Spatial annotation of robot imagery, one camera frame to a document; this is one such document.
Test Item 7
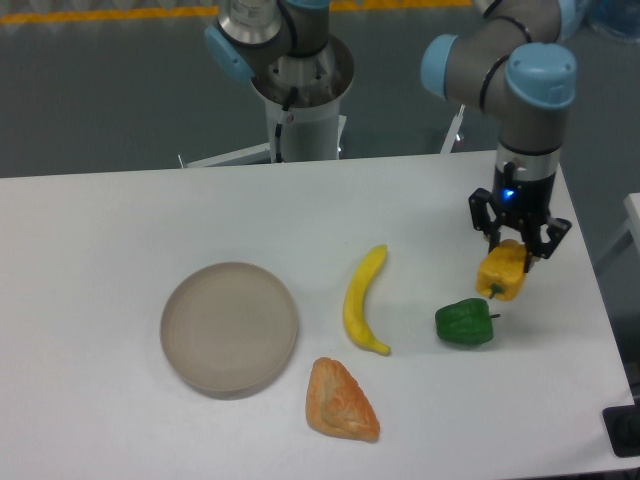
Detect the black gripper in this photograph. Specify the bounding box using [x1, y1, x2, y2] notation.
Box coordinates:
[468, 172, 572, 273]

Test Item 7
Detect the black device at table edge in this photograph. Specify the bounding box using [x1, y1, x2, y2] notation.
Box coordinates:
[602, 405, 640, 458]

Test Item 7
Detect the black cable on pedestal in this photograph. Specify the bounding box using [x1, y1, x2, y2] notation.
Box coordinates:
[273, 86, 299, 164]

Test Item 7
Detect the white frame bracket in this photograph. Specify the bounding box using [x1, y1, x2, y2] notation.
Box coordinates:
[440, 104, 466, 154]

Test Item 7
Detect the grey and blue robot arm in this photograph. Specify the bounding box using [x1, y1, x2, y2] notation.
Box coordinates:
[204, 1, 578, 265]

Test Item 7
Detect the orange puff pastry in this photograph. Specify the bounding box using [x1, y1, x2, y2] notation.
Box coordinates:
[305, 357, 380, 443]

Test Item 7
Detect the green bell pepper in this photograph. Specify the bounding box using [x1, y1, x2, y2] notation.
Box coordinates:
[434, 298, 501, 346]

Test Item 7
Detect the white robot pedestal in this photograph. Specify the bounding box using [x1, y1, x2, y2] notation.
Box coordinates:
[252, 35, 355, 163]

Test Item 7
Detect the beige round plate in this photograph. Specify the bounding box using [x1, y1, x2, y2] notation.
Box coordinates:
[160, 262, 299, 399]

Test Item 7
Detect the yellow banana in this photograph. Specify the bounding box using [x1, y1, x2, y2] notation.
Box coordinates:
[342, 244, 391, 356]

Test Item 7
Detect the yellow bell pepper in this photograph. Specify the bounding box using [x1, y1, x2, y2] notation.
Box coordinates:
[475, 239, 527, 301]

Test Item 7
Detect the white furniture edge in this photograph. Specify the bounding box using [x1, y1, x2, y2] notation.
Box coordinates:
[624, 192, 640, 246]

